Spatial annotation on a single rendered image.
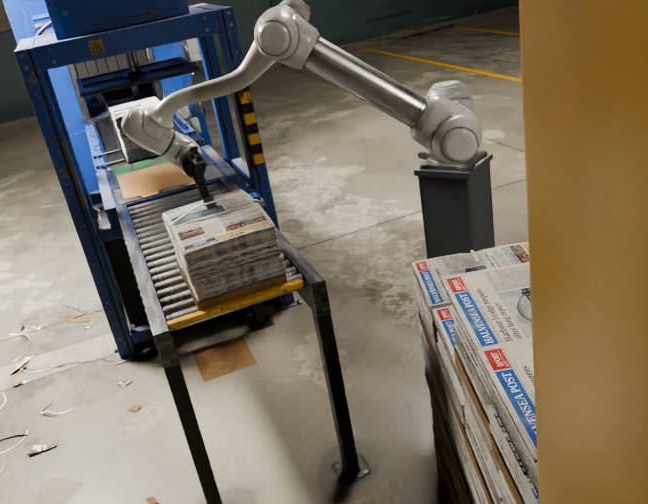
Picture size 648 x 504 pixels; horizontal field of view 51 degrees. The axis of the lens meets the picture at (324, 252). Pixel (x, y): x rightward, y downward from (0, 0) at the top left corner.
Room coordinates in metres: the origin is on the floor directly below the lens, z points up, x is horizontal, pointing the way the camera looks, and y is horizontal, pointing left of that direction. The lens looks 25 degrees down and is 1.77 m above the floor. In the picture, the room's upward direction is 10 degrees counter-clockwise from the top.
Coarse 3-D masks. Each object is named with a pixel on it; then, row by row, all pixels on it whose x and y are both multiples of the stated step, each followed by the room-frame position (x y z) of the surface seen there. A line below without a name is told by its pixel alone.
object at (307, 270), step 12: (228, 180) 3.10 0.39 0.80; (276, 228) 2.40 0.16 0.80; (288, 240) 2.26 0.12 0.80; (288, 252) 2.16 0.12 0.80; (300, 264) 2.04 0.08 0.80; (312, 276) 1.94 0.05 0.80; (312, 288) 1.89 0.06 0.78; (324, 288) 1.90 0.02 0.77; (312, 300) 1.90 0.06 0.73; (324, 300) 1.90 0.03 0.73; (324, 312) 1.90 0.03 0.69
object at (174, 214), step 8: (232, 192) 2.23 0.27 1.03; (240, 192) 2.20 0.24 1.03; (224, 200) 2.13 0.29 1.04; (232, 200) 2.12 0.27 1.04; (240, 200) 2.10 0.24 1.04; (176, 208) 2.18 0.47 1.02; (184, 208) 2.15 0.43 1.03; (192, 208) 2.12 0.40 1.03; (200, 208) 2.10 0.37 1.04; (168, 216) 2.09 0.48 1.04; (176, 216) 2.06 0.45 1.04; (184, 216) 2.04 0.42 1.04; (168, 224) 2.03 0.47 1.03
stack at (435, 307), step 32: (448, 256) 1.85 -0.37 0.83; (480, 256) 1.81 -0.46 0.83; (512, 256) 1.77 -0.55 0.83; (416, 288) 1.82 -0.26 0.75; (448, 320) 1.49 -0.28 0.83; (448, 352) 1.40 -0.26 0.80; (448, 384) 1.44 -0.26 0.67; (448, 416) 1.46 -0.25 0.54; (448, 448) 1.54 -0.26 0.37; (480, 448) 1.14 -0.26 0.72
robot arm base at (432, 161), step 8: (424, 152) 2.27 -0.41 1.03; (480, 152) 2.21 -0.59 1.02; (432, 160) 2.19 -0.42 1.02; (440, 160) 2.16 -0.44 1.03; (472, 160) 2.15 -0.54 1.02; (424, 168) 2.19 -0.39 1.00; (432, 168) 2.18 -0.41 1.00; (440, 168) 2.16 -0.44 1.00; (448, 168) 2.14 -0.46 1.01; (456, 168) 2.12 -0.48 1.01; (464, 168) 2.10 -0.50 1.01
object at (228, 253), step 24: (216, 216) 1.99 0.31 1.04; (240, 216) 1.96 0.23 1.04; (264, 216) 1.93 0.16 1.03; (192, 240) 1.86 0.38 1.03; (216, 240) 1.83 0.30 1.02; (240, 240) 1.84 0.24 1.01; (264, 240) 1.87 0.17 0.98; (192, 264) 1.81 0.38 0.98; (216, 264) 1.82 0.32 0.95; (240, 264) 1.84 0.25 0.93; (264, 264) 1.87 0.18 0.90; (192, 288) 1.88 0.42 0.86; (216, 288) 1.83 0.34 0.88; (240, 288) 1.86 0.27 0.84
